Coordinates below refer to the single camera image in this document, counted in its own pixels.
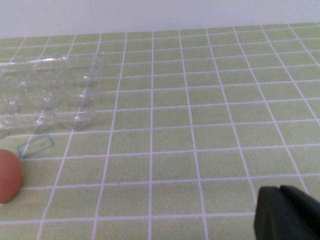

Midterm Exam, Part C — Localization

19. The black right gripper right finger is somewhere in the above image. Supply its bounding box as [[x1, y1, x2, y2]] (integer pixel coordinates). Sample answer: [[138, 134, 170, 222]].
[[279, 184, 320, 240]]

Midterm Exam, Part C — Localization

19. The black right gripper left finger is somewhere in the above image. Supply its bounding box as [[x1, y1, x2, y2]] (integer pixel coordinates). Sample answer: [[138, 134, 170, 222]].
[[253, 185, 288, 240]]

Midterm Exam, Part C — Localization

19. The brown egg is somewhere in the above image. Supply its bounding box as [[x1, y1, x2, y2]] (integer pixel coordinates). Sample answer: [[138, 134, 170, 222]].
[[0, 149, 23, 204]]

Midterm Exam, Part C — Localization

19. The transparent plastic egg tray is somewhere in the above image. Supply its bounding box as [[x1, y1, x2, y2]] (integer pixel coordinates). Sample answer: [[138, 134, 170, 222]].
[[0, 52, 105, 140]]

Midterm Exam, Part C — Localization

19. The green grid table mat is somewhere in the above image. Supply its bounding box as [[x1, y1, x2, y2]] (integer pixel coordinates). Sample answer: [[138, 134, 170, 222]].
[[0, 22, 320, 240]]

